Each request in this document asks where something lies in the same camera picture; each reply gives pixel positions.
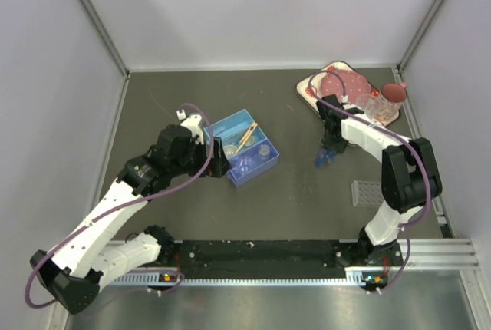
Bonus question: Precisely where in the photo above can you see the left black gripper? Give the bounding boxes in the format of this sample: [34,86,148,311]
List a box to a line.
[170,137,231,179]

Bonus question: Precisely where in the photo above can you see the white evaporating dish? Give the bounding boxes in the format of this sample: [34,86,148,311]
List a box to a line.
[223,144,238,159]

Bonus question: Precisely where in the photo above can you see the clear acrylic test tube rack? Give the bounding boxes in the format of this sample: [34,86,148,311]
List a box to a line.
[351,180,384,208]

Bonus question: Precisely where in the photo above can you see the light blue drawer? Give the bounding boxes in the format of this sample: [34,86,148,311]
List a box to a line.
[211,109,254,146]
[219,125,266,160]

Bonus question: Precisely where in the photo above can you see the clear glass dish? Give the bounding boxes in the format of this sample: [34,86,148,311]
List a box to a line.
[231,156,257,178]

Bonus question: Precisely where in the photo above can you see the purple drawer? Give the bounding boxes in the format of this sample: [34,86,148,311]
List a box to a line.
[227,138,279,187]

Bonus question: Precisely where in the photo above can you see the wooden tongs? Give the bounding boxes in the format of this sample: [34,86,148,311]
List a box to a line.
[235,122,258,154]

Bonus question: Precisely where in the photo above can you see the small white crucible cup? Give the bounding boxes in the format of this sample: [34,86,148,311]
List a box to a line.
[244,135,255,147]

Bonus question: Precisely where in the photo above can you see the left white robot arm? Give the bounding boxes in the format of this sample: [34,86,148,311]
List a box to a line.
[28,118,230,315]

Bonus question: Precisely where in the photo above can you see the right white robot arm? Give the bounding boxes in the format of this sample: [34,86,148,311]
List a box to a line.
[316,95,443,266]

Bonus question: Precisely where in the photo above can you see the clear drinking glass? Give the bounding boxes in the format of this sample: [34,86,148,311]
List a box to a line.
[355,94,381,120]

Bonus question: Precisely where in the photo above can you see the pink dotted plate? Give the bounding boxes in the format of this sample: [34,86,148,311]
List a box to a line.
[319,68,371,104]

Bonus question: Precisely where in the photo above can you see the strawberry pattern tray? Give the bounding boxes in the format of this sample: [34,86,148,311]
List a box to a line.
[296,61,400,127]

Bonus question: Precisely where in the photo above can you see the pink strawberry mug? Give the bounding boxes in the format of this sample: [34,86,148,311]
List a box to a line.
[377,82,407,125]

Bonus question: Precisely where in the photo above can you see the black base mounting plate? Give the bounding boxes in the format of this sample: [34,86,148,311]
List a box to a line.
[168,239,404,279]

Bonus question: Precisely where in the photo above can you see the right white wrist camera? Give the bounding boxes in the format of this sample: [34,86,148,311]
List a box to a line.
[341,95,360,114]

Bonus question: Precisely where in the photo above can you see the white slotted cable duct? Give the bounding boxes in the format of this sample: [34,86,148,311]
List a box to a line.
[114,266,388,287]

